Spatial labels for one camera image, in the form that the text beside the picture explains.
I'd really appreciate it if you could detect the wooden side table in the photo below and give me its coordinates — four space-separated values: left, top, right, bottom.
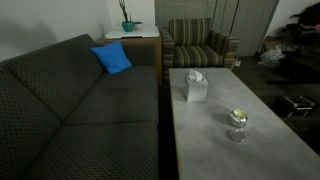
103 35 163 88

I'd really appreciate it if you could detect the teal pot with plant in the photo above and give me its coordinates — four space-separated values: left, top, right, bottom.
118 0 135 33

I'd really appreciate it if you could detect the blue pillow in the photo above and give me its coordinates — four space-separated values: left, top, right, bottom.
90 40 133 75

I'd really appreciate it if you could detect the grey tissue box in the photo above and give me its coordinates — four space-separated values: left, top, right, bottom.
184 69 209 103

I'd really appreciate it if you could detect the striped armchair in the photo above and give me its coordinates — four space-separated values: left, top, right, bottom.
159 17 240 88

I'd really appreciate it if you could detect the white plastic bag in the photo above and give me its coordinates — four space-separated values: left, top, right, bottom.
258 45 286 70

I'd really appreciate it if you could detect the clear glass bowl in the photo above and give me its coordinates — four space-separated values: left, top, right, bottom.
228 128 247 144

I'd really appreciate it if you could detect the silver jar bottle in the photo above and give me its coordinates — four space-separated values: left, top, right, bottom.
228 108 249 129

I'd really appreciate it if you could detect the brown cardboard box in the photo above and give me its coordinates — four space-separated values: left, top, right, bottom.
263 35 284 54

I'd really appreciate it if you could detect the dark grey patterned sofa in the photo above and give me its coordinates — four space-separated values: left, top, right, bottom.
0 33 160 180

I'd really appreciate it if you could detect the white tray board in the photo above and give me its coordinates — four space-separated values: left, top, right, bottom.
104 25 160 40

